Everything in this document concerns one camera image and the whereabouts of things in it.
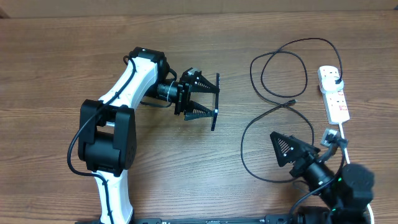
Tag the black Samsung smartphone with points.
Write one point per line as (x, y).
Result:
(216, 103)

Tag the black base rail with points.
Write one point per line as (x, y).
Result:
(268, 219)

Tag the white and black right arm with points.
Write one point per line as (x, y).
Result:
(334, 197)

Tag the white charger adapter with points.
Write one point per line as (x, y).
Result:
(330, 84)

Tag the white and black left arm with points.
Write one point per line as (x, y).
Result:
(104, 147)

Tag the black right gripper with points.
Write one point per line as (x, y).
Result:
(306, 157)

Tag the white power strip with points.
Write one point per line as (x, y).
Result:
(335, 103)

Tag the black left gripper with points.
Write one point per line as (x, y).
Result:
(185, 93)

